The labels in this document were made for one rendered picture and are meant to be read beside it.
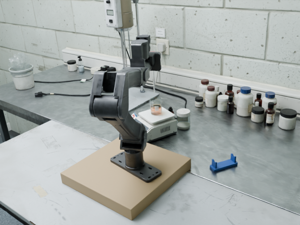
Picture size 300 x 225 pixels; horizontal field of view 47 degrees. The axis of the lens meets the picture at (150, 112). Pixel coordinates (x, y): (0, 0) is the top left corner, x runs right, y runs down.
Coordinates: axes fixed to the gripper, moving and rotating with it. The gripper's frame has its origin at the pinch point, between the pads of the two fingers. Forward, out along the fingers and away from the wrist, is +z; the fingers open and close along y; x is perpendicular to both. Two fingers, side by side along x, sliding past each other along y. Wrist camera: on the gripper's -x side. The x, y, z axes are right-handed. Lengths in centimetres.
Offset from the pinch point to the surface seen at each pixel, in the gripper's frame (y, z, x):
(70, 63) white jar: 77, 77, 27
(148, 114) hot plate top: 3.1, 0.0, 25.5
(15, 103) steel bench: 84, 22, 34
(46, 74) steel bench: 91, 69, 33
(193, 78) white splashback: -11, 47, 25
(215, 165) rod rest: -26.9, -24.7, 32.4
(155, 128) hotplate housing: -1.4, -7.5, 28.5
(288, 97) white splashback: -56, 26, 26
